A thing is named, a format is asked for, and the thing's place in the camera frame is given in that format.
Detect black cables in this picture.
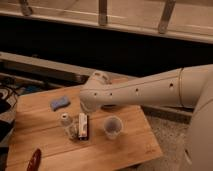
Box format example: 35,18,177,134
0,77,20,148

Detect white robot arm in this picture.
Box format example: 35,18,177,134
79,64,213,171

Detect blue sponge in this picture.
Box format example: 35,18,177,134
50,96,70,111

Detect wooden table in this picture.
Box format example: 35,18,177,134
6,86,162,171

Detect white and red box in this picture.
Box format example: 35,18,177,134
78,113,89,140

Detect clear plastic bottle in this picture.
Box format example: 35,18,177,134
60,113,77,140

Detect metal railing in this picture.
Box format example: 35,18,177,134
0,0,213,44

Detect dark red object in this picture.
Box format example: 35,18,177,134
27,149,41,171

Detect clear plastic cup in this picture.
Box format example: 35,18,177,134
103,116,123,140

